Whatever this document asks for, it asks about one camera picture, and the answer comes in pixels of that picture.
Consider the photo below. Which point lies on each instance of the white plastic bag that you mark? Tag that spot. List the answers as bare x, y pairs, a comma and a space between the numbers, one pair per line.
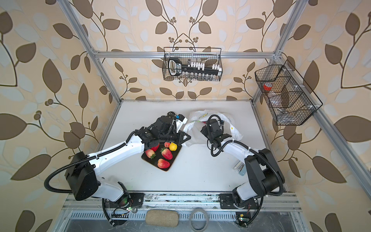
203, 123

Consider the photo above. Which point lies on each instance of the grey tape roll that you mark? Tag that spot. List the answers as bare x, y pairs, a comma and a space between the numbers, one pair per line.
198, 214

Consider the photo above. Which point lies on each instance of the right wire basket black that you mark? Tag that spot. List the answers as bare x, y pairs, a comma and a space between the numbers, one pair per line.
292, 100

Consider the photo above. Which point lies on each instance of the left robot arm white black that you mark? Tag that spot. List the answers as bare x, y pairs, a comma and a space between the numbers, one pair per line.
84, 173

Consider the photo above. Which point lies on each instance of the black square tray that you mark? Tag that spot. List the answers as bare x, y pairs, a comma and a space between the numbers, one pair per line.
154, 161

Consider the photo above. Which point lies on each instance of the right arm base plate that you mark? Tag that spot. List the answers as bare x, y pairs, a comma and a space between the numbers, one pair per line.
227, 201

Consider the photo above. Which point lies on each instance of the red cup in basket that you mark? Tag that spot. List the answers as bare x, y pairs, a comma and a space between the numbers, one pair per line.
267, 87

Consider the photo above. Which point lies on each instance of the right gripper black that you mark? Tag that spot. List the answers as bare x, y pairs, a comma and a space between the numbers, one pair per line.
204, 131

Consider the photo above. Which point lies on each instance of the large red fake strawberry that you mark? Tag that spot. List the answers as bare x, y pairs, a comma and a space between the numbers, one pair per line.
166, 153

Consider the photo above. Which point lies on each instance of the yellow fake lemon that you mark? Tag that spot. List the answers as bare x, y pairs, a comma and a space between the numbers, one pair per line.
173, 147

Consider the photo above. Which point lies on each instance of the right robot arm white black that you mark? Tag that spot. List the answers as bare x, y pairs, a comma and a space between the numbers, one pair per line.
263, 172

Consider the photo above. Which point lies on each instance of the black socket tool set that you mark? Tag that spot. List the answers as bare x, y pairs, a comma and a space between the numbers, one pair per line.
192, 69

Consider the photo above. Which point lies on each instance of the beige sponge block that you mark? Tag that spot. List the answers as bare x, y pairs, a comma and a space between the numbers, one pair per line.
162, 218

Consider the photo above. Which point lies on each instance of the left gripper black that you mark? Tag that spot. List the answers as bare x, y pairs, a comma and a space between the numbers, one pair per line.
181, 139

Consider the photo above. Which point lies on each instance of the red yellow fake apple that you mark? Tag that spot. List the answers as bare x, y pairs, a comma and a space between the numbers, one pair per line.
163, 164

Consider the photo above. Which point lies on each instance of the back wire basket black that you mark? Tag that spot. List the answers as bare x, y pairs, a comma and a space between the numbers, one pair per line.
208, 55

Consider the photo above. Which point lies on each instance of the wire basket black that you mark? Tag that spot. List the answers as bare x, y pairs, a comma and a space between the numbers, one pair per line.
292, 100
208, 55

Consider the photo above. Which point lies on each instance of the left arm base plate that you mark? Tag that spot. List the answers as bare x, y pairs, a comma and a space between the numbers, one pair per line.
132, 199

